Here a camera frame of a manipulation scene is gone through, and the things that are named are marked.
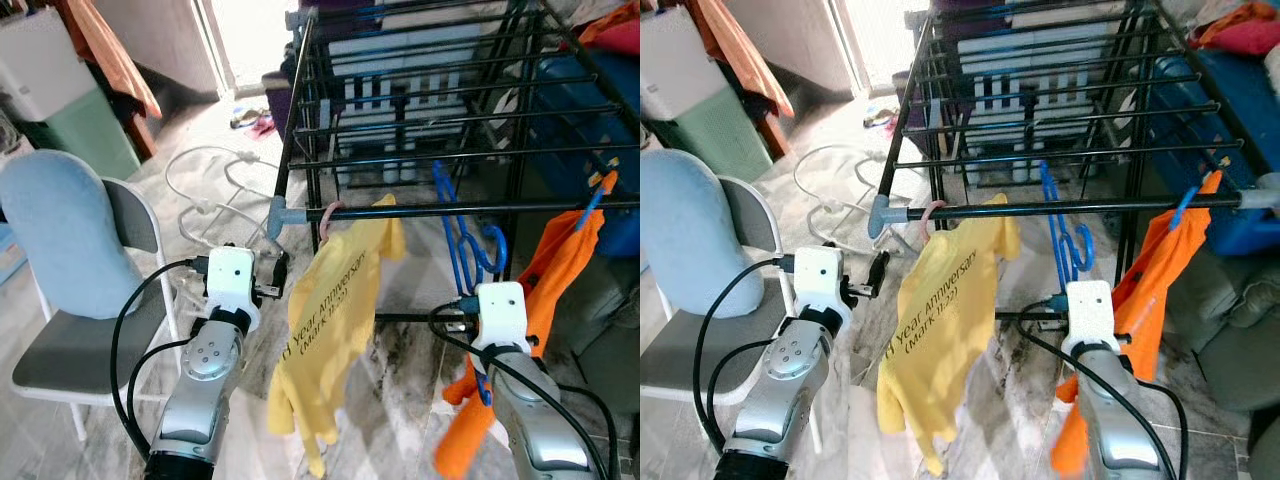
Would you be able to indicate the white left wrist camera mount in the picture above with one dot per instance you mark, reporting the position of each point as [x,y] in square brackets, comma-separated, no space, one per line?
[232,285]
[822,285]

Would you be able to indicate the small pink clothes heap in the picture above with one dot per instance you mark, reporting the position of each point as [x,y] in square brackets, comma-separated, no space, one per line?
[255,120]
[880,118]

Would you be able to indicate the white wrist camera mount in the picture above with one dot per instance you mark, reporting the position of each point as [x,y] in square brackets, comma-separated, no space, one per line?
[1090,315]
[502,315]
[822,285]
[232,285]

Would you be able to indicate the yellow t-shirt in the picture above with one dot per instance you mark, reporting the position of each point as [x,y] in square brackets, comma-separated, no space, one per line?
[945,330]
[330,330]

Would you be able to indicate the orange t-shirt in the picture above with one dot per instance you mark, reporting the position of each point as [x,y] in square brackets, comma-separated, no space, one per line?
[555,270]
[1150,280]

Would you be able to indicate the black folding chair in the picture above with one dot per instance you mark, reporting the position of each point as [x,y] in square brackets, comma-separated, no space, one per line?
[90,350]
[700,350]

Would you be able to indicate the pink plastic hanger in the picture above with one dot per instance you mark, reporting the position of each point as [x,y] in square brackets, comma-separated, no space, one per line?
[930,215]
[325,215]

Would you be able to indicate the dark purple armchair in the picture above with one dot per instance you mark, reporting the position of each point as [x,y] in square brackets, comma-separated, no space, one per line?
[280,100]

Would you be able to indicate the blue oval chair cushion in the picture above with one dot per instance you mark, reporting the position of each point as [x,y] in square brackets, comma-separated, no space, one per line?
[690,230]
[60,230]

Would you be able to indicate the blue storage crate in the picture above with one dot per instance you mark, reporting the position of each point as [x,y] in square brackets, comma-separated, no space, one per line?
[590,130]
[1220,130]

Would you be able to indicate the red and pink clothes pile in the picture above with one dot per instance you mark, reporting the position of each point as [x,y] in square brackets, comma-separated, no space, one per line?
[615,30]
[1245,30]

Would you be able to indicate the black metal drying rack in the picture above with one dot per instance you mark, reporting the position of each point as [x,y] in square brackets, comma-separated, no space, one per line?
[410,211]
[1125,205]

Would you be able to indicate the white and green air purifier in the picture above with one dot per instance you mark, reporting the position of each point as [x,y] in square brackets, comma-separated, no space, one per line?
[60,110]
[700,110]

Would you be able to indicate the blue plastic hanger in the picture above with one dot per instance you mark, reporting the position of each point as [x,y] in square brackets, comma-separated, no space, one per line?
[592,200]
[1190,200]
[1055,225]
[449,225]

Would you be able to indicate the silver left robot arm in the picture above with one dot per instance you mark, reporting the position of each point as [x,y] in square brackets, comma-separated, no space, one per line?
[790,390]
[205,390]

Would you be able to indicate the white slatted crib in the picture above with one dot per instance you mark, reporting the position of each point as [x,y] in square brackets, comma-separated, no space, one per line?
[1050,60]
[420,60]

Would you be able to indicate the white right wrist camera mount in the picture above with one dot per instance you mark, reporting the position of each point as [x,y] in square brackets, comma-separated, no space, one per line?
[1090,315]
[502,315]

